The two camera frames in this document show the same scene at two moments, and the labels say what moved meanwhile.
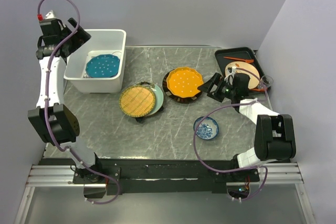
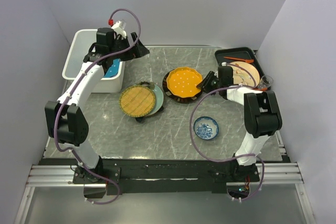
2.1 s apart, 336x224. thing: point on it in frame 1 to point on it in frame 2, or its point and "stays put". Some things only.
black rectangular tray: (224, 56) stays put
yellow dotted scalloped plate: (183, 82) stays put
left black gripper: (81, 38) to (138, 51)
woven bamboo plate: (137, 100) stays put
